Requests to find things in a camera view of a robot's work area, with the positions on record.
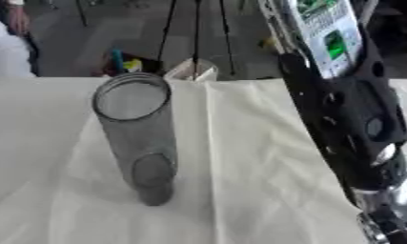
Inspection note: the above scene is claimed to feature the grey glass cylinder vase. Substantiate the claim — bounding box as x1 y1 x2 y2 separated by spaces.
91 71 178 207

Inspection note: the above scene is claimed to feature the clear plastic container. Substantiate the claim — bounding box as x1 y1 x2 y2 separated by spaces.
163 57 220 83

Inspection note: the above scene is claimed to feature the black tripod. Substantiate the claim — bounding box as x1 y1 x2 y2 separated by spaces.
154 0 238 80

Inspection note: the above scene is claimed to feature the dark bag with colourful items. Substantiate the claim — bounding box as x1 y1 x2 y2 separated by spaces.
91 48 167 78

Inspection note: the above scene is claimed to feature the person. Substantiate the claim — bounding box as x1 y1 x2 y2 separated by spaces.
0 0 43 78

